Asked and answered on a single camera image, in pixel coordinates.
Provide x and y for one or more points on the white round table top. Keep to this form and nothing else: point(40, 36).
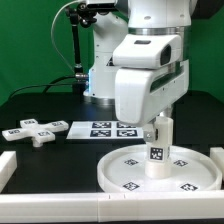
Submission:
point(127, 170)

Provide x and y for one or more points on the white fence block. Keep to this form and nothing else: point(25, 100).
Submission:
point(217, 155)
point(8, 165)

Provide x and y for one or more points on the white cross-shaped table base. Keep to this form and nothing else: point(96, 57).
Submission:
point(39, 133)

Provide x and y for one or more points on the white marker sheet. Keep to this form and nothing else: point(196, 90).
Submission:
point(85, 130)

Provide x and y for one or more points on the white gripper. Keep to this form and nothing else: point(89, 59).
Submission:
point(136, 104)

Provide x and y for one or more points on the white left fence block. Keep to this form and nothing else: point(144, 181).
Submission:
point(8, 165)

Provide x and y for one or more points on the white right fence block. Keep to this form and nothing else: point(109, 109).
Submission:
point(217, 155)

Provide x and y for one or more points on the white front fence bar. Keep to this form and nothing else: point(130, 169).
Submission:
point(106, 207)

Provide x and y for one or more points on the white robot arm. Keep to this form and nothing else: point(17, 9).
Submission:
point(154, 17)

